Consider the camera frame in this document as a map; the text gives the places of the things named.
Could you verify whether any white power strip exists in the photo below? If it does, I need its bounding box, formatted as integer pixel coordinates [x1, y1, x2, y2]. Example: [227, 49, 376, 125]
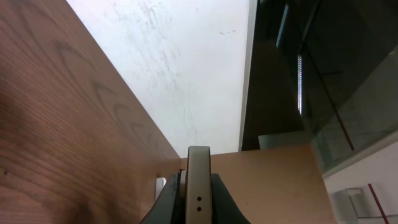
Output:
[155, 177, 167, 200]

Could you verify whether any white wall air unit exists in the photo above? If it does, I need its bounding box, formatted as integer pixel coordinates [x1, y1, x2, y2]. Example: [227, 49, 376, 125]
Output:
[330, 182, 392, 224]

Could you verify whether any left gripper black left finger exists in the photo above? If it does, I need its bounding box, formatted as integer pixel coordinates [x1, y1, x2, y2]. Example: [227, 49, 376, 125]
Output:
[140, 172, 185, 224]

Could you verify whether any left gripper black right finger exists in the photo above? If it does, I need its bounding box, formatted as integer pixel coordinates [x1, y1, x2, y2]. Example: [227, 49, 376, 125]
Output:
[211, 174, 250, 224]

